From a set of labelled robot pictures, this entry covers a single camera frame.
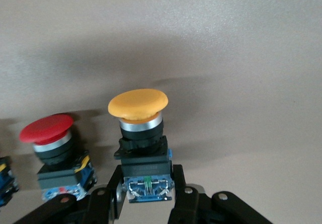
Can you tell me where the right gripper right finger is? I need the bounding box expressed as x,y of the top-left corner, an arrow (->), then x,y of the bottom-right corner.
168,164 -> 274,224

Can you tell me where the red mushroom push button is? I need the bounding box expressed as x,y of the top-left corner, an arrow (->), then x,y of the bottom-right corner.
19,113 -> 98,201

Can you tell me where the green mushroom push button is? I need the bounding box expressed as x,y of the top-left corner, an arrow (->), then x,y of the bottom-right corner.
0,156 -> 20,207

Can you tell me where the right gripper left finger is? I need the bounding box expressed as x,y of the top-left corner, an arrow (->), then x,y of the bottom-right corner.
12,165 -> 125,224

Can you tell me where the yellow mushroom push button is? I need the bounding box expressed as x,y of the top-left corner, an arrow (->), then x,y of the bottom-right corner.
107,88 -> 175,204

